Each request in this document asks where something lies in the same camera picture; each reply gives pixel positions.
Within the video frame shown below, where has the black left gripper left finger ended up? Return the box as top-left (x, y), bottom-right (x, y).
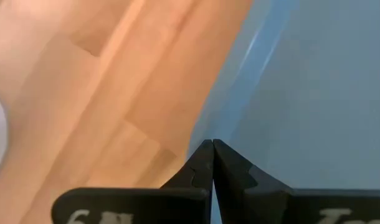
top-left (51, 139), bottom-right (215, 224)

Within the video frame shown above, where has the blue plastic tray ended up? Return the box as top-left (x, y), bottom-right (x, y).
top-left (186, 0), bottom-right (380, 224)

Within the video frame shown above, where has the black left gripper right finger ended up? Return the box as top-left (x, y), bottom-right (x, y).
top-left (212, 138), bottom-right (380, 224)

